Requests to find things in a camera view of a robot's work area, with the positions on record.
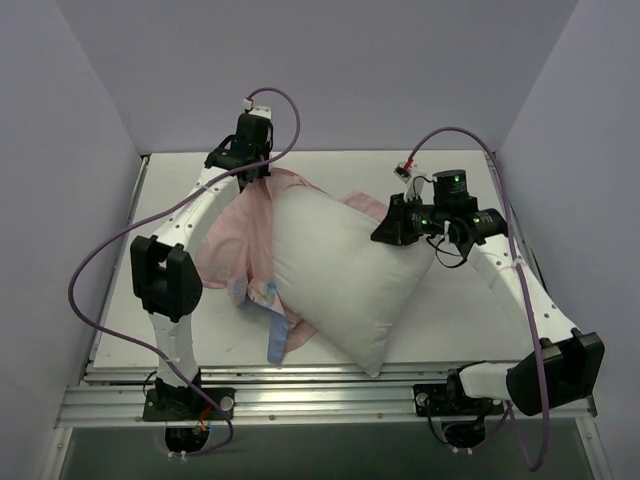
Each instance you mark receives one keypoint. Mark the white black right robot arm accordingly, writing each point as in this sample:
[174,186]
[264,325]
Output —
[564,362]

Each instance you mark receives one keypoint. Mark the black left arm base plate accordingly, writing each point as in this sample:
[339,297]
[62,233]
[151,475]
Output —
[186,405]

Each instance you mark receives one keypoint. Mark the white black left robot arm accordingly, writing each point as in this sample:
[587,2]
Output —
[164,274]

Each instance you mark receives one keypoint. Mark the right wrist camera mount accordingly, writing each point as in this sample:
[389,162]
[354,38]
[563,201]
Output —
[414,181]

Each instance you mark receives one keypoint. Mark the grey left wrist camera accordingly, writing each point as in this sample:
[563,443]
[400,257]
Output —
[251,108]

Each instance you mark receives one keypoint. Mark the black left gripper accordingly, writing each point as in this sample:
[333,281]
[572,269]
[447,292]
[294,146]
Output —
[251,163]

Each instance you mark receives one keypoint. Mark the blue printed pillowcase pink inside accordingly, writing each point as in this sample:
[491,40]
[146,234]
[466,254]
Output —
[236,255]

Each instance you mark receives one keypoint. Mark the aluminium table edge rail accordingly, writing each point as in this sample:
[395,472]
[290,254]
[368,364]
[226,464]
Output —
[524,249]
[121,244]

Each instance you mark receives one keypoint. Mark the aluminium table edge rail left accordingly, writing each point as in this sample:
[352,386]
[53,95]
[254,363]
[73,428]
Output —
[121,244]

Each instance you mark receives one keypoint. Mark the aluminium front rail frame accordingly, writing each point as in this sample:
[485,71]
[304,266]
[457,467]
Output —
[263,395]

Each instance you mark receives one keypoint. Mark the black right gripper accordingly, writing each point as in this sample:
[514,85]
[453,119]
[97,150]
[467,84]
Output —
[393,220]

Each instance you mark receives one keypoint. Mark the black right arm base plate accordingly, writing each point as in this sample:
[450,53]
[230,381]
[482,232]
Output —
[435,400]

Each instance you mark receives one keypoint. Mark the white pillow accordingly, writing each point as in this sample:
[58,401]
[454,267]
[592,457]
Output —
[329,272]

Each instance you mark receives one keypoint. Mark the aluminium table edge rail right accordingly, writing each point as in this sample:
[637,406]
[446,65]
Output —
[524,249]

